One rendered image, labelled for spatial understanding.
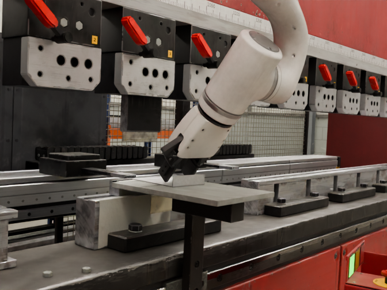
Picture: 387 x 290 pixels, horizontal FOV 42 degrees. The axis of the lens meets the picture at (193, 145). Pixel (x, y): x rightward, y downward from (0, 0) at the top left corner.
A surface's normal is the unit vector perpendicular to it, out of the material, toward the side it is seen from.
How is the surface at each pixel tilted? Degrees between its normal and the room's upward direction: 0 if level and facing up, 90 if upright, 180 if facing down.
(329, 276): 90
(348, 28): 90
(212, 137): 131
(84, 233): 90
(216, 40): 90
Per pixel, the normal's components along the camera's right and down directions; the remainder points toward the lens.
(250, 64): -0.22, 0.46
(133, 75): 0.77, 0.07
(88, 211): -0.65, 0.01
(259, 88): 0.44, 0.68
